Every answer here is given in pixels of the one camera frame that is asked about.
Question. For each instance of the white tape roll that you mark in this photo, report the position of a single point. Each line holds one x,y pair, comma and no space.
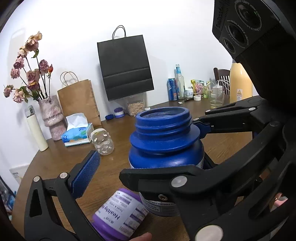
197,97

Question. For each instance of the dried pink flower bouquet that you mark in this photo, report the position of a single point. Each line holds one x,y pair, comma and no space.
35,75

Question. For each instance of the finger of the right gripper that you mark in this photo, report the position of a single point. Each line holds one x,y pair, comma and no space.
248,115
188,184

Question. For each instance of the black camera box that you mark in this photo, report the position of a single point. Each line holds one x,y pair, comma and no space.
237,25

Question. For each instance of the purple supplement bottle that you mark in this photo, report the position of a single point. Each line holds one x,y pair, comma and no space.
120,216

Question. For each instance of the clear glass bottle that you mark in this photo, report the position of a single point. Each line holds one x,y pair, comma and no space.
180,82

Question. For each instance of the clear jar of grains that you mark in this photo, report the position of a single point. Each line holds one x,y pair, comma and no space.
135,105

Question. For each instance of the person's left hand thumb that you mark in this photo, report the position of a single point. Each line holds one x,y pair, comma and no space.
145,237

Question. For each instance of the blue bottle lid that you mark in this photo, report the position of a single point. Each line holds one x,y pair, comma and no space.
109,117

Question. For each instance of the black paper bag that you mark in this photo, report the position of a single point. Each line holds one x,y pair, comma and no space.
124,66

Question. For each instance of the blue soda can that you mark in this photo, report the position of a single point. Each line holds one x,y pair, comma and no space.
172,90

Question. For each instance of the clear plastic jar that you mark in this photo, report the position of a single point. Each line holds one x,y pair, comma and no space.
102,141

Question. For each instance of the brown paper bag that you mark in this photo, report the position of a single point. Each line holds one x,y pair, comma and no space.
77,96

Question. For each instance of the blue tissue box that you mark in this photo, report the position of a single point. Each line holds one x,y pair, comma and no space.
78,130

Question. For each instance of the yellow thermos jug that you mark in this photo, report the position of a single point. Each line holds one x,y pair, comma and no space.
240,83

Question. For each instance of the snack packet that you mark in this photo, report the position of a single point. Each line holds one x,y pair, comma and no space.
199,87

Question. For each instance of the pink ceramic vase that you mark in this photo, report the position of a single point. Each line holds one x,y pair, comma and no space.
53,117

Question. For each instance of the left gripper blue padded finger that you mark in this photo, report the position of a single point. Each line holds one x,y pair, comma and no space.
52,212

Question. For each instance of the cream thermos bottle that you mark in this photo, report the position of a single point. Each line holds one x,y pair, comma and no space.
35,128

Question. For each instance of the blue dog supplement bottle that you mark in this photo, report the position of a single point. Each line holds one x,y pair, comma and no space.
165,137

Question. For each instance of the small purple white jar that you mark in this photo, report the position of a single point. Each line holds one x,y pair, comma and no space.
119,112

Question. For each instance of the drinking glass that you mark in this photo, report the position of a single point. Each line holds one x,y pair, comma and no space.
216,99

